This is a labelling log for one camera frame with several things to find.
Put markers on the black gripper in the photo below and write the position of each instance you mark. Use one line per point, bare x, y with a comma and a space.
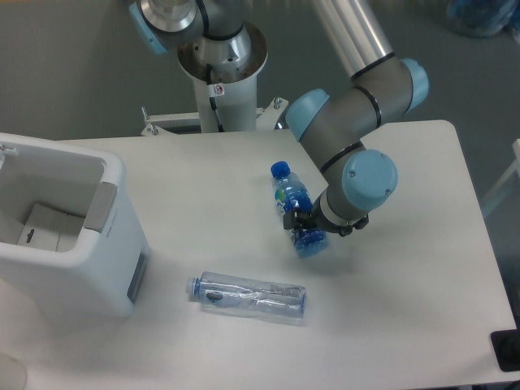
299, 219

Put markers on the blue labelled plastic bottle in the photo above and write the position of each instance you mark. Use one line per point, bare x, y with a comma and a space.
289, 193

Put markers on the white trash can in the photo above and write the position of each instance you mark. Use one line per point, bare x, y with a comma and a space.
102, 273

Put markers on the white plastic package bag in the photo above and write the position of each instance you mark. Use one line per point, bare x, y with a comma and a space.
50, 229

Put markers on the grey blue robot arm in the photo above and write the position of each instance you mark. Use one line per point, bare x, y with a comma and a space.
166, 25

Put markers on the clear crushed plastic bottle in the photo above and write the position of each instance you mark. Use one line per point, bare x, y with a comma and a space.
248, 298

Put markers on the black device at table edge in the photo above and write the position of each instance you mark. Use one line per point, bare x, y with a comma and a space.
506, 348

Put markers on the blue plastic bag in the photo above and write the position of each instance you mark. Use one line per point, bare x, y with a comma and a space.
480, 19

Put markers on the white pedestal base frame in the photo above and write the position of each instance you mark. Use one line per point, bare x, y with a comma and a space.
268, 119

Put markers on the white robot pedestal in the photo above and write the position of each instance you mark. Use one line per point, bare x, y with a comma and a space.
224, 75

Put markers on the white frame at right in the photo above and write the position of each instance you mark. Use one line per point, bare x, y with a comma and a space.
503, 186

